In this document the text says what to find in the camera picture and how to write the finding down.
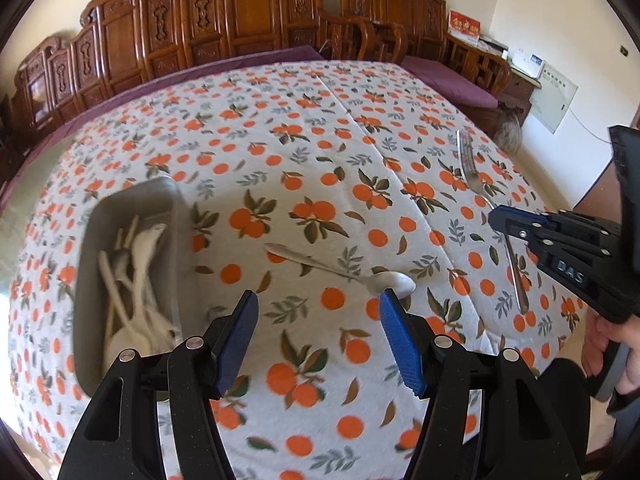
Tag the metal spoon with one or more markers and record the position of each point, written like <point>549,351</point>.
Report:
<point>395,282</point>

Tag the wooden side table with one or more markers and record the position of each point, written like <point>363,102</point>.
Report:
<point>520,92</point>

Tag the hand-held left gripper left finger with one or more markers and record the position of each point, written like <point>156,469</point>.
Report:
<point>240,345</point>

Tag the person's right hand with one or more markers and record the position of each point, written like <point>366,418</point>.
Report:
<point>594,342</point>

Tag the stainless steel tray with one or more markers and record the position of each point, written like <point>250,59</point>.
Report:
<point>95,230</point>

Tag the long white plastic spoon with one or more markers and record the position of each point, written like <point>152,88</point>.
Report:
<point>147,250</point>

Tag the orange fruit print tablecloth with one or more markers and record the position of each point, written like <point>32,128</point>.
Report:
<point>300,125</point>

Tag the red calendar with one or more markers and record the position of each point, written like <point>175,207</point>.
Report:
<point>465,25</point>

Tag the person's dark trousers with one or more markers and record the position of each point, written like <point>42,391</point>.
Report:
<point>565,410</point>

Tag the grey fluffy duster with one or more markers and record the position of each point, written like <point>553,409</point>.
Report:
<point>510,132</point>

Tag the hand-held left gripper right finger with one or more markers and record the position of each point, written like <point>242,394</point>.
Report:
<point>402,345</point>

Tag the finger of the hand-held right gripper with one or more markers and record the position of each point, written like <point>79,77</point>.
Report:
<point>505,217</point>
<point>542,246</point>

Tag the metal fork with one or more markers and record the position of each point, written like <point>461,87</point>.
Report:
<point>467,170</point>

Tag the cream round rice paddle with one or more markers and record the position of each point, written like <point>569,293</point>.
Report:
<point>125,344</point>

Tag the small white box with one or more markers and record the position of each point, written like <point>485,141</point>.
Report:
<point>526,60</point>

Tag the carved wooden bench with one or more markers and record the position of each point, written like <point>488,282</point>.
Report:
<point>200,20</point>
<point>400,5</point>

